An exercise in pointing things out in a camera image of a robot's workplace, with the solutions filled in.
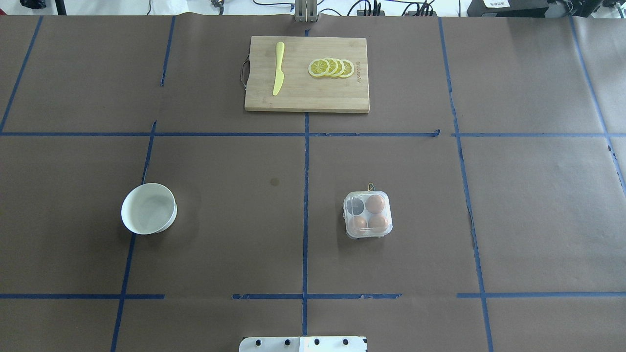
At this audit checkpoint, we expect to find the clear plastic egg box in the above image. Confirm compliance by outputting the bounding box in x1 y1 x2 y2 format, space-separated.
343 190 393 239

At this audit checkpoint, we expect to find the brown egg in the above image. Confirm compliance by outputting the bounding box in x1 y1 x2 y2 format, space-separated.
350 216 368 234

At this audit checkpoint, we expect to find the white bowl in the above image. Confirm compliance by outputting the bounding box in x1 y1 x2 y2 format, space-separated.
120 183 178 235

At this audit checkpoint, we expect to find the aluminium frame post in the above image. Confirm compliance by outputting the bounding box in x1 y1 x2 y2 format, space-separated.
294 0 319 22

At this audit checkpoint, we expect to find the brown egg upper slot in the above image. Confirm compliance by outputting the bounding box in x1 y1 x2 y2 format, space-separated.
365 194 386 214

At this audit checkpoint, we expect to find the yellow plastic knife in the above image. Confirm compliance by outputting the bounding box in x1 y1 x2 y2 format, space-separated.
272 42 285 96

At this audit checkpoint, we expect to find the brown egg slot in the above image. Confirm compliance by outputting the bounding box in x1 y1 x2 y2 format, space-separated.
367 214 390 234
365 194 386 214

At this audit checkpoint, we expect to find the yellow lemon slice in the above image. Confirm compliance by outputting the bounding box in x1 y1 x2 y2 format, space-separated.
307 59 331 77
331 59 345 77
324 57 340 77
339 60 354 78

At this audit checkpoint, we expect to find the wooden cutting board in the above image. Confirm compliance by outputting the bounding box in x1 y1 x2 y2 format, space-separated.
245 36 370 113

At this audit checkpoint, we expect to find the brown egg lower slot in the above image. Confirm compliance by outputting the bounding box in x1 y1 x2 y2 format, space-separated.
367 214 390 234

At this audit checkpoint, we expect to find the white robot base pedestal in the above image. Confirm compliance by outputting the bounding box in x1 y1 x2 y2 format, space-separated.
239 336 368 352

